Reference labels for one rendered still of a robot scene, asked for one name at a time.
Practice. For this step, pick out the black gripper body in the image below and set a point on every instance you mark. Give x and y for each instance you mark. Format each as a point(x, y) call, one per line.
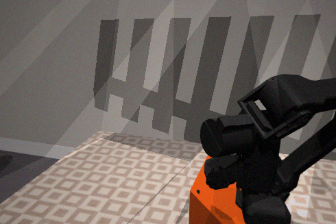
point(259, 171)

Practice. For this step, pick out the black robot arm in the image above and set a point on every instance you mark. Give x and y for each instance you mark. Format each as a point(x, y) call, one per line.
point(290, 102)

